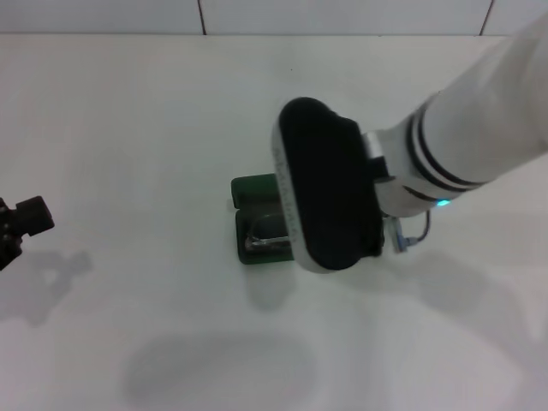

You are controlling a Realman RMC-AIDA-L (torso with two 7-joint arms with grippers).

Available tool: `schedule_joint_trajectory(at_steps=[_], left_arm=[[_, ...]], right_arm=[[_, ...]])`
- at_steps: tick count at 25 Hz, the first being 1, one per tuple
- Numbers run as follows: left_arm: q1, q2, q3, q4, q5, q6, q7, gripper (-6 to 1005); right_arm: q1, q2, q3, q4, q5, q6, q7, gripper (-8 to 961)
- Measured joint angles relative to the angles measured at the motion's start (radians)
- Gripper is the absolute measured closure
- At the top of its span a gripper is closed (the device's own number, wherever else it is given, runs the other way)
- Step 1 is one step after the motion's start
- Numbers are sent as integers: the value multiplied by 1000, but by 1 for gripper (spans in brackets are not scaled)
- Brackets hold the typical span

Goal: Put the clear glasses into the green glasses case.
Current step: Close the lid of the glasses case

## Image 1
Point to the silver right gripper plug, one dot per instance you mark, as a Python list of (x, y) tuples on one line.
[(397, 235)]

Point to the green glasses case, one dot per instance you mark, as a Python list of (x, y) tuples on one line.
[(252, 188)]

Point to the clear plastic glasses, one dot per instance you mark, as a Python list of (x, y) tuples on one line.
[(267, 244)]

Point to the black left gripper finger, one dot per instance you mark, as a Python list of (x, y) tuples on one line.
[(36, 216)]

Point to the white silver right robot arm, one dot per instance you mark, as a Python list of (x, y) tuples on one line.
[(479, 115)]

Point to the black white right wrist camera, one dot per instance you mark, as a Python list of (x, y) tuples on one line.
[(329, 184)]

